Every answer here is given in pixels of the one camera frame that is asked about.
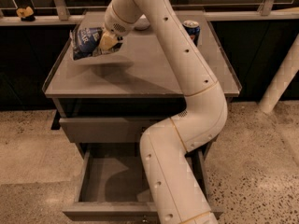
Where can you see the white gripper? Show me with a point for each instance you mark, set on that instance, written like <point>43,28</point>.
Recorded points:
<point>114,24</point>

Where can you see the blue chip bag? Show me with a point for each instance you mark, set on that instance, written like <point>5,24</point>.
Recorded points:
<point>85,43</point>

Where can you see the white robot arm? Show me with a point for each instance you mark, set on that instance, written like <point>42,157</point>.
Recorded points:
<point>164,145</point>

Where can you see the grey wooden drawer cabinet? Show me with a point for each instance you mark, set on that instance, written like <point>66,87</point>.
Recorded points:
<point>136,81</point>

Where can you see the grey top drawer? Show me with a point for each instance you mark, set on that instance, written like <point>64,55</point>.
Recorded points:
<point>133,129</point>

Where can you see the grey open middle drawer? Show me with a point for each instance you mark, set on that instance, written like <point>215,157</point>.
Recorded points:
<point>112,188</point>

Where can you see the white ceramic bowl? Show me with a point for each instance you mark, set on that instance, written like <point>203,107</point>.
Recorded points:
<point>142,23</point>

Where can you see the metal window railing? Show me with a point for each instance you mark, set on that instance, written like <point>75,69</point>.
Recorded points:
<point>71,11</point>

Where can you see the yellow and black object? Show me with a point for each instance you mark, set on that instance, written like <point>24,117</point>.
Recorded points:
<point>25,13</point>

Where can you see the blue pepsi can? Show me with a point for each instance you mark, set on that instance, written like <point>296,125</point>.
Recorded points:
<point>193,30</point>

